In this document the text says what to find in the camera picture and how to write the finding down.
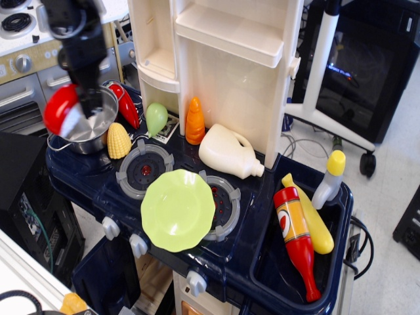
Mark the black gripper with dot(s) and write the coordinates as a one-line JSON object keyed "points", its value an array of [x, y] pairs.
{"points": [[84, 53]]}

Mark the red and white toy sushi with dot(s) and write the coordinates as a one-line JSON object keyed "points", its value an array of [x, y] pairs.
{"points": [[63, 111]]}

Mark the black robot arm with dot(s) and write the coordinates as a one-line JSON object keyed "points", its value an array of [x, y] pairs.
{"points": [[77, 25]]}

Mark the stainless steel pot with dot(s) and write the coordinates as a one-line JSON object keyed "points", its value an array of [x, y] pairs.
{"points": [[89, 135]]}

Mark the red toy chili pepper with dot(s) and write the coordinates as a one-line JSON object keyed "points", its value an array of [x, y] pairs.
{"points": [[126, 106]]}

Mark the yellow toy corn cob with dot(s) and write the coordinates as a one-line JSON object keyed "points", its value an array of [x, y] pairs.
{"points": [[118, 141]]}

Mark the grey wooden toy kitchen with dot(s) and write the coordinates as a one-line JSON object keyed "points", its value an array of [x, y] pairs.
{"points": [[30, 73]]}

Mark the light green toy pear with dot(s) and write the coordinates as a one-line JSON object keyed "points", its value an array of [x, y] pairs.
{"points": [[156, 118]]}

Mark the grey left stove burner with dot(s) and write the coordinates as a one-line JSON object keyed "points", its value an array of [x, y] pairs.
{"points": [[141, 167]]}

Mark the grey stove burner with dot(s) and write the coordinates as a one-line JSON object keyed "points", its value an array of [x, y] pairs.
{"points": [[227, 207], [141, 167]]}

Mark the orange toy carrot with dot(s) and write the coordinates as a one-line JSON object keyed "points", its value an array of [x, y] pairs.
{"points": [[195, 124]]}

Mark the navy blue toy kitchen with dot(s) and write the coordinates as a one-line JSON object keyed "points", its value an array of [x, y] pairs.
{"points": [[250, 267]]}

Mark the grey left stove knob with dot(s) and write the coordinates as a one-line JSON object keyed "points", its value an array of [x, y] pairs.
{"points": [[111, 228]]}

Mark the grey stove knob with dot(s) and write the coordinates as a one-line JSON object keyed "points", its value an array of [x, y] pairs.
{"points": [[196, 283], [139, 245], [111, 228]]}

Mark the black computer case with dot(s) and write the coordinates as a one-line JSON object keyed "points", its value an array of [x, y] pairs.
{"points": [[39, 219]]}

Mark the light green toy plate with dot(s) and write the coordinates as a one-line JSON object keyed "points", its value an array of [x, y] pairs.
{"points": [[177, 210]]}

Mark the cream toy kitchen shelf tower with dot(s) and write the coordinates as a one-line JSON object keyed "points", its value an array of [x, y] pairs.
{"points": [[237, 57]]}

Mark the cream toy detergent jug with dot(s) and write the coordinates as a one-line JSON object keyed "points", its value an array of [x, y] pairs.
{"points": [[228, 152]]}

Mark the grey middle stove knob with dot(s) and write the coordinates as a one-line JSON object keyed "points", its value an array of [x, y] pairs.
{"points": [[139, 245]]}

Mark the grey right stove burner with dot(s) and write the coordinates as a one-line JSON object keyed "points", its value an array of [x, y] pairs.
{"points": [[227, 207]]}

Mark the yellow object at bottom edge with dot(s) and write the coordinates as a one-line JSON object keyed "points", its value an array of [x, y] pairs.
{"points": [[72, 304]]}

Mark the grey right stove knob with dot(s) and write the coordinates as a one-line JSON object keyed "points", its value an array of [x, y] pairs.
{"points": [[196, 283]]}

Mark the red toy ketchup bottle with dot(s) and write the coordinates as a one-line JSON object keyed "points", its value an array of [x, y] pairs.
{"points": [[297, 238]]}

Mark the grey faucet with yellow cap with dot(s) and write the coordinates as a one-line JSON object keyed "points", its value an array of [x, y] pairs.
{"points": [[331, 182]]}

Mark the yellow toy banana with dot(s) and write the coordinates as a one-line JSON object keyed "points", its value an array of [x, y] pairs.
{"points": [[321, 237]]}

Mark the black box at right edge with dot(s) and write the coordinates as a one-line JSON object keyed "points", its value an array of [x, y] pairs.
{"points": [[407, 230]]}

